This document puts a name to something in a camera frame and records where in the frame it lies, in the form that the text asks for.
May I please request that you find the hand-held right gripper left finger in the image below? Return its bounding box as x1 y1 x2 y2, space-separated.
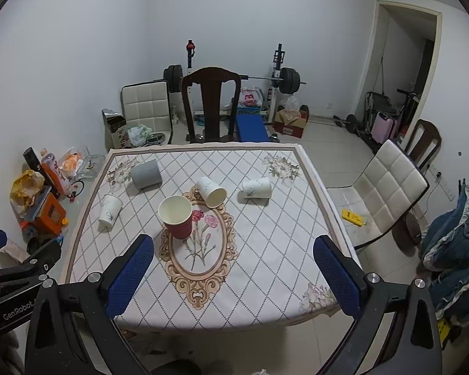
24 233 155 375

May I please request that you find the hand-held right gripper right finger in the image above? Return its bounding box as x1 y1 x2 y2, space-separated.
313 234 443 375

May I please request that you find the white printed paper cup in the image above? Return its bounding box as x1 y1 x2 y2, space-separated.
241 177 271 204
98 194 124 230
196 176 228 208

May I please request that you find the red paper cup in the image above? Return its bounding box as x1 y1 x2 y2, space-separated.
158 196 193 240

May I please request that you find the grey cup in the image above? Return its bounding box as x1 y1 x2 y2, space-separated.
131 159 164 192

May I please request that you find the orange box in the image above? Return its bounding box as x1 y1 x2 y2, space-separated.
31 193 68 235

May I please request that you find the yellow plastic bag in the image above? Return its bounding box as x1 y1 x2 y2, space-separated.
10 170 45 219

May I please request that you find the yellow flat packet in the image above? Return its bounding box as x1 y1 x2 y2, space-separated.
341 209 366 227

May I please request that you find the red white packet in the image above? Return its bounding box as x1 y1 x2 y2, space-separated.
40 149 69 198

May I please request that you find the floral diamond-pattern tablecloth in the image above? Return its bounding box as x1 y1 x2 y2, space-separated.
60 142 362 333

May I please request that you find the black box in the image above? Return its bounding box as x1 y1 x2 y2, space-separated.
23 147 43 176

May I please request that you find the orange snack packet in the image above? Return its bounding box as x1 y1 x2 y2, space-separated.
58 147 84 180

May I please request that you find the white padded chair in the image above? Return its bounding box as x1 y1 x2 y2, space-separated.
326 139 431 251
120 80 173 145

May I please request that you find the glass ashtray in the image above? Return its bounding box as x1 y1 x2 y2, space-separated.
75 146 106 180

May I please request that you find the yellow black object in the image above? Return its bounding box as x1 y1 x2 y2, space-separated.
438 318 453 350

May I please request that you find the blue quilted clothing pile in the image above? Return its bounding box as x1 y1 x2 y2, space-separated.
420 183 469 325

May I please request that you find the open printed cardboard box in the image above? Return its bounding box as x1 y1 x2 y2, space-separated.
102 108 130 152

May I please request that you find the white green plastic bag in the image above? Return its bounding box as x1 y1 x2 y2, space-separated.
127 124 151 147

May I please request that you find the black dumbbell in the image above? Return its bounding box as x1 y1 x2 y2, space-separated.
333 114 362 133

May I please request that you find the red brown cardboard box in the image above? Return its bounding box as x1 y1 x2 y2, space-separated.
273 105 309 138

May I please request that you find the pink suitcase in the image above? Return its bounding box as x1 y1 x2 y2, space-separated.
373 111 400 141

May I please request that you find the dark wooden chair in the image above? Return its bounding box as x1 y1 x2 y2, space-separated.
402 119 442 173
181 67 242 144

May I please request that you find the blue weight bench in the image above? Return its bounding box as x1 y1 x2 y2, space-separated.
235 114 269 143

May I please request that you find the clear plastic bag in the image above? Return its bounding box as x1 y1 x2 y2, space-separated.
279 94 301 116

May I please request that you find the pink red plastic bag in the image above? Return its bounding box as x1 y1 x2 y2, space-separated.
238 88 264 109

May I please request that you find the black barbell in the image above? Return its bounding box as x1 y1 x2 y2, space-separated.
163 64 307 95

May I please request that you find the white barbell rack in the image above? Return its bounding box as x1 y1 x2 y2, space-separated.
184 39 288 126

